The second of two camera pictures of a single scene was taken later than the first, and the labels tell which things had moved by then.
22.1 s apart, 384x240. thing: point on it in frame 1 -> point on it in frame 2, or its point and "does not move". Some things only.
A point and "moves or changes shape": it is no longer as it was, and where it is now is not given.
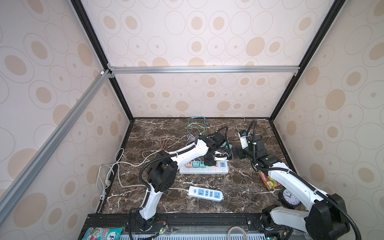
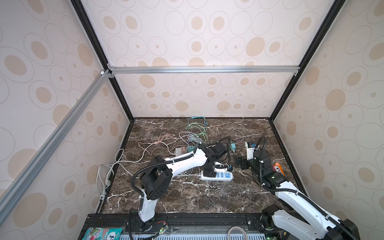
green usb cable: x=198 y=123 does not move
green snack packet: x=97 y=233 does not move
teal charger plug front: x=196 y=164 moves or changes shape
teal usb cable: x=205 y=121 does not move
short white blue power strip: x=205 y=193 -> x=224 y=176
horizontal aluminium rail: x=113 y=71 does not move
